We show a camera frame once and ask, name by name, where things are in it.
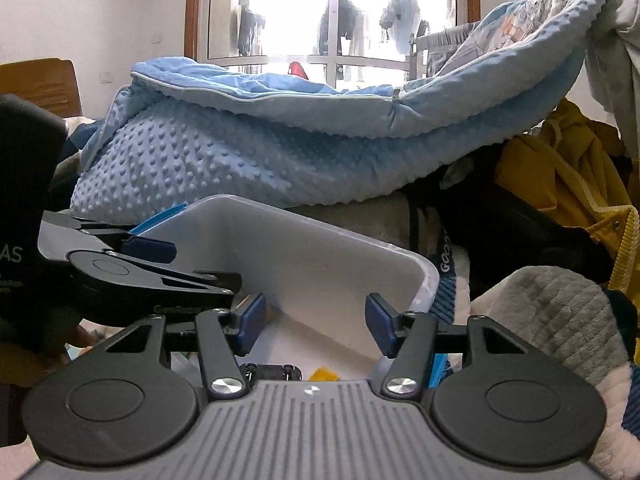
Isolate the plaid blue white blanket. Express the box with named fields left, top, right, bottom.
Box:
left=49, top=114, right=640, bottom=480

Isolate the window with wooden frame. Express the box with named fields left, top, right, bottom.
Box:
left=184, top=0, right=480, bottom=89

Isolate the grey knitted blanket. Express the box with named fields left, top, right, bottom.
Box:
left=471, top=266, right=631, bottom=389

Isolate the light blue dotted blanket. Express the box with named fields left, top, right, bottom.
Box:
left=70, top=0, right=606, bottom=226

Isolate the yellow building block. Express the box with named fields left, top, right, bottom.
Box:
left=308, top=366, right=340, bottom=382

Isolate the wooden headboard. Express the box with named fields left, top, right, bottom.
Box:
left=0, top=58, right=82, bottom=118

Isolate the white plastic storage bin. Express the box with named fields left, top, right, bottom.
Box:
left=127, top=194, right=442, bottom=384

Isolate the grey white hanging garment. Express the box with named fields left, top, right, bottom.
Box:
left=586, top=0, right=639, bottom=158

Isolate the mustard yellow garment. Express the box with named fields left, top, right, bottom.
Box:
left=497, top=99, right=639, bottom=304

